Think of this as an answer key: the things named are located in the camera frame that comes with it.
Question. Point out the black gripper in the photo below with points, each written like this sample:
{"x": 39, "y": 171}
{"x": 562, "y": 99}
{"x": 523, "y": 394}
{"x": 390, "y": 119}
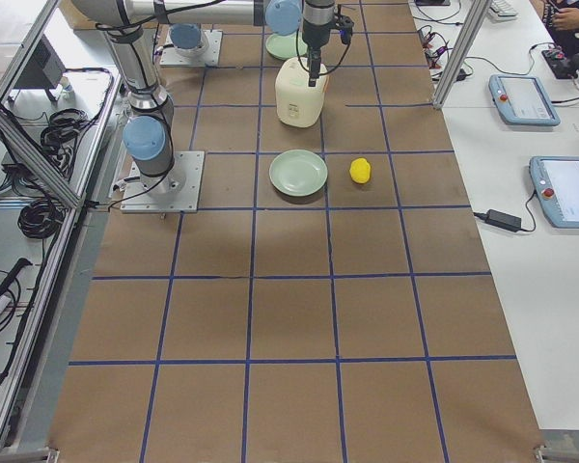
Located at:
{"x": 315, "y": 30}

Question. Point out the white green rice cooker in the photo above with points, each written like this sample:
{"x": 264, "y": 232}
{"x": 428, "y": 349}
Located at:
{"x": 298, "y": 104}

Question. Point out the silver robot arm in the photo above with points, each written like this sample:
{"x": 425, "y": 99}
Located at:
{"x": 188, "y": 40}
{"x": 148, "y": 135}

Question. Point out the green plate far side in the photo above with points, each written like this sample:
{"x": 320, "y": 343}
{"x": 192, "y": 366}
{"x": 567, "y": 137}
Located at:
{"x": 285, "y": 47}

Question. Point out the green plate near lemon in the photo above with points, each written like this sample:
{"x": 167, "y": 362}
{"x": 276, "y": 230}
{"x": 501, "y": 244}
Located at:
{"x": 298, "y": 173}

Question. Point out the yellow toy lemon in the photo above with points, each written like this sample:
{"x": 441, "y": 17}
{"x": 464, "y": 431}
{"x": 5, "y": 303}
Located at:
{"x": 360, "y": 170}

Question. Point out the far blue teach pendant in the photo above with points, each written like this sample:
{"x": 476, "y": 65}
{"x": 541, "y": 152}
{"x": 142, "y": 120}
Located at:
{"x": 522, "y": 100}

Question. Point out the blue teach pendant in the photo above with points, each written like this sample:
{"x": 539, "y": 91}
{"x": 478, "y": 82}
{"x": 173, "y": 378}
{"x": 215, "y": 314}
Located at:
{"x": 522, "y": 100}
{"x": 556, "y": 181}

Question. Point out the brown paper table mat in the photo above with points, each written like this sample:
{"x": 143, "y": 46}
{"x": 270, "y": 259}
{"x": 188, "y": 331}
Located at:
{"x": 357, "y": 324}

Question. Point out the black power adapter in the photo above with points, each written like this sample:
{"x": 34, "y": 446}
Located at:
{"x": 503, "y": 220}

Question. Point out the person at desk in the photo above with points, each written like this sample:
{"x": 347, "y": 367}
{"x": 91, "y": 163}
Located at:
{"x": 561, "y": 19}

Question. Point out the near blue teach pendant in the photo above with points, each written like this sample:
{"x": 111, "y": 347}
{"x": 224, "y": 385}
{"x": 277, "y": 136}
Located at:
{"x": 556, "y": 181}

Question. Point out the aluminium frame post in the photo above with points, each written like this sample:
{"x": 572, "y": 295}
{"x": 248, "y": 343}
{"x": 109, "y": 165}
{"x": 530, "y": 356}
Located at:
{"x": 470, "y": 28}

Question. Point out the aluminium frame rail left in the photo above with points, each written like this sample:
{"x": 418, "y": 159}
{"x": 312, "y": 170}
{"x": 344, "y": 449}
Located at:
{"x": 22, "y": 147}

